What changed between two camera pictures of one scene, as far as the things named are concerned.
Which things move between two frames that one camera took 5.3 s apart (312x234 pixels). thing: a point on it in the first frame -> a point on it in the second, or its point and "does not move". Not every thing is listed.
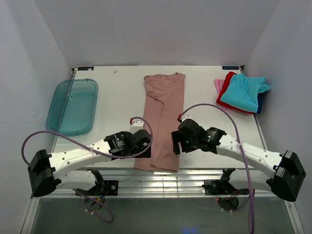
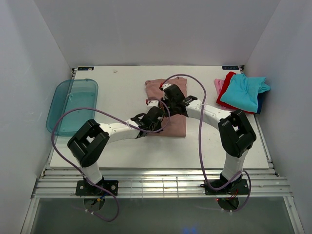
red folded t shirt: x=228 y=77 does not move
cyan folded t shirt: x=243 y=92 does not move
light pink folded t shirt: x=219 y=84 does not move
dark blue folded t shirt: x=260 y=96 does not move
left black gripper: x=146 y=154 -> x=159 y=127
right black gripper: x=177 y=137 -> x=165 y=99
